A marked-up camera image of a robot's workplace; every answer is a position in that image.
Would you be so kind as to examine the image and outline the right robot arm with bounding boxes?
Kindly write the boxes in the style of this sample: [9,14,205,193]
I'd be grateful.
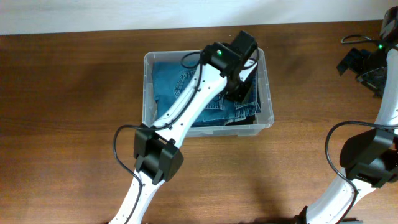
[291,7,397,223]

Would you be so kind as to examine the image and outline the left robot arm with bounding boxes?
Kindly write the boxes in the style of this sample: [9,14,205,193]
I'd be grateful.
[111,31,259,223]

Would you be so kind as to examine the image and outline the black garment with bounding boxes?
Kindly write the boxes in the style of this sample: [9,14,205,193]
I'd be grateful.
[226,115,256,126]

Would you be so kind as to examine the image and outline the right black cable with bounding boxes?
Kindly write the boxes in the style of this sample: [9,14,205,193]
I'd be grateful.
[325,34,398,224]

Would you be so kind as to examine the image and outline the dark blue jeans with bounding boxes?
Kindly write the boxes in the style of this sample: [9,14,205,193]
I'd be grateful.
[152,62,261,127]

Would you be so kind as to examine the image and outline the clear plastic storage container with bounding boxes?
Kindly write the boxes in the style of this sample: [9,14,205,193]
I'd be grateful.
[142,49,274,137]

